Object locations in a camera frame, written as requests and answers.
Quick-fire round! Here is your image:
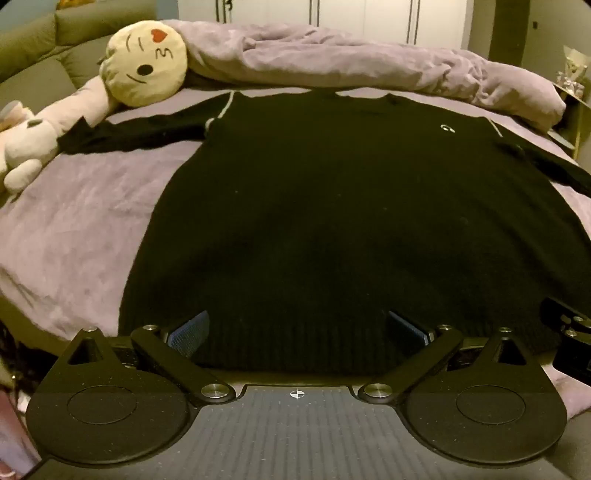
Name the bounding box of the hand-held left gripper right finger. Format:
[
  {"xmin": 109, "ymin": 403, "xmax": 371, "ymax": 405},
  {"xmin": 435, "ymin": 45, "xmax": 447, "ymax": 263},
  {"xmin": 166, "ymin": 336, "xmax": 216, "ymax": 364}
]
[{"xmin": 359, "ymin": 310, "xmax": 539, "ymax": 404}]

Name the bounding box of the pink long plush pillow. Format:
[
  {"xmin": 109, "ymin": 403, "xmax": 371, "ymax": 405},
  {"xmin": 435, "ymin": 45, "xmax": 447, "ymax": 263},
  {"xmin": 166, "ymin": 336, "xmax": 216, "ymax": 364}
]
[{"xmin": 34, "ymin": 75, "xmax": 122, "ymax": 139}]

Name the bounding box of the purple duvet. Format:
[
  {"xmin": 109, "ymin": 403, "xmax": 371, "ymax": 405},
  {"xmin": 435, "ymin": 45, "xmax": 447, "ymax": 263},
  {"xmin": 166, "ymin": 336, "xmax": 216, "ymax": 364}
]
[{"xmin": 164, "ymin": 18, "xmax": 568, "ymax": 134}]

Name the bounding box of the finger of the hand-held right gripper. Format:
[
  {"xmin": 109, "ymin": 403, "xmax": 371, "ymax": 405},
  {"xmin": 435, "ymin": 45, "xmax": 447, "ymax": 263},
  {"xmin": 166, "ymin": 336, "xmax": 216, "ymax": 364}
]
[{"xmin": 539, "ymin": 298, "xmax": 591, "ymax": 343}]

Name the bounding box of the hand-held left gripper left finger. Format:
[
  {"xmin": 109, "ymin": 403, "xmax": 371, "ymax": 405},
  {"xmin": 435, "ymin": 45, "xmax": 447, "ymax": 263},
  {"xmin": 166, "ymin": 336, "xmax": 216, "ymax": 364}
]
[{"xmin": 60, "ymin": 310, "xmax": 237, "ymax": 404}]

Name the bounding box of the white plush toy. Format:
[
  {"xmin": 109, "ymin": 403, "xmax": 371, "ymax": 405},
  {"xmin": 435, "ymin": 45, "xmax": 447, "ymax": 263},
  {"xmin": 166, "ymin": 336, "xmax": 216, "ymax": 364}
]
[{"xmin": 0, "ymin": 100, "xmax": 62, "ymax": 195}]

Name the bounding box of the yellow cat face pillow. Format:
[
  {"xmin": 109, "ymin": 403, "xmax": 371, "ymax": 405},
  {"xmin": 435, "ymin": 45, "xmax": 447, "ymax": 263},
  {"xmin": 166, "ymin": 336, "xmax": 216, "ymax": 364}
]
[{"xmin": 99, "ymin": 21, "xmax": 189, "ymax": 108}]

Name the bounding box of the wrapped bouquet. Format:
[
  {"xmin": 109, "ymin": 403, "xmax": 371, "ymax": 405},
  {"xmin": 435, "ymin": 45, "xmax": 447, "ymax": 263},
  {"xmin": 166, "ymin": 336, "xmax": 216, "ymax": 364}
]
[{"xmin": 555, "ymin": 45, "xmax": 590, "ymax": 99}]

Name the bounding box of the black sweater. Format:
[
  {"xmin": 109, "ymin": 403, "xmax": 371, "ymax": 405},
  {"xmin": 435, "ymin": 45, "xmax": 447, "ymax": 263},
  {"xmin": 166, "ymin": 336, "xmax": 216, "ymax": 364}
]
[{"xmin": 58, "ymin": 89, "xmax": 591, "ymax": 377}]

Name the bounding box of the grey upholstered headboard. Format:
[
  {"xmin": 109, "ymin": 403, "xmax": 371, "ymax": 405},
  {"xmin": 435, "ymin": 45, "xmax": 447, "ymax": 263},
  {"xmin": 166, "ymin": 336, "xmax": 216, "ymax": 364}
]
[{"xmin": 0, "ymin": 0, "xmax": 160, "ymax": 114}]

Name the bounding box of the yellow side table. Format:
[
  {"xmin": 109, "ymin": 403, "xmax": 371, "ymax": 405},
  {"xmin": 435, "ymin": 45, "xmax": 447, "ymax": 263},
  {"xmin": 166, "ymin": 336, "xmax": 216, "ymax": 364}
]
[{"xmin": 547, "ymin": 83, "xmax": 591, "ymax": 161}]

